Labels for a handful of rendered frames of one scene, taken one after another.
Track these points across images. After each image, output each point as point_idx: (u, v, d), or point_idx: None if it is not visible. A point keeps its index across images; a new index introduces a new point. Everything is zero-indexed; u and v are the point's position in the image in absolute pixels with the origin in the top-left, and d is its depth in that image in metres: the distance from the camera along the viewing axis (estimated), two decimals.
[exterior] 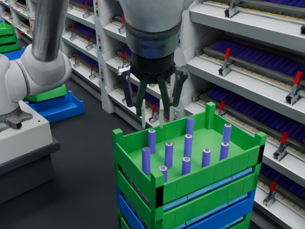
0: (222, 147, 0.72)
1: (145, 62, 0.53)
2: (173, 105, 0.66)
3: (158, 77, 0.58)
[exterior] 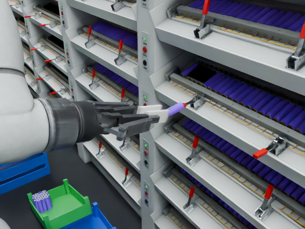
0: None
1: (81, 107, 0.55)
2: (128, 104, 0.69)
3: (97, 108, 0.61)
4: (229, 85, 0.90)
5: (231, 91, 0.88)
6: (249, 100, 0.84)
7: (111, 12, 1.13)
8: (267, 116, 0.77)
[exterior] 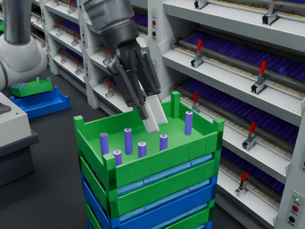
0: None
1: None
2: (129, 103, 0.67)
3: None
4: None
5: None
6: None
7: None
8: None
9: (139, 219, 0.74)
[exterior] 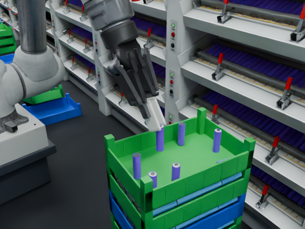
0: None
1: None
2: (131, 102, 0.68)
3: None
4: None
5: None
6: None
7: None
8: None
9: None
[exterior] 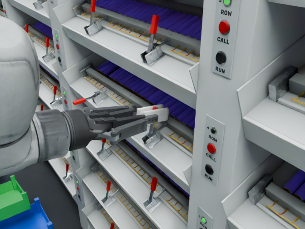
0: None
1: None
2: (142, 129, 0.66)
3: None
4: (134, 77, 0.93)
5: (134, 83, 0.91)
6: (147, 92, 0.86)
7: (34, 10, 1.15)
8: None
9: None
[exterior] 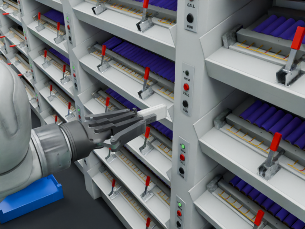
0: None
1: None
2: (141, 130, 0.67)
3: None
4: (132, 51, 1.14)
5: (132, 55, 1.12)
6: (142, 60, 1.07)
7: None
8: None
9: None
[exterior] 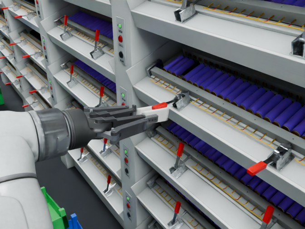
0: None
1: None
2: (142, 129, 0.66)
3: None
4: (220, 80, 0.74)
5: (222, 87, 0.72)
6: (244, 99, 0.67)
7: None
8: (266, 118, 0.61)
9: None
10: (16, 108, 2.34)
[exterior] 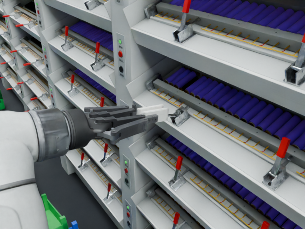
0: None
1: None
2: (142, 129, 0.66)
3: None
4: (222, 93, 0.76)
5: (224, 101, 0.74)
6: (246, 112, 0.70)
7: (86, 10, 0.98)
8: (267, 131, 0.64)
9: None
10: None
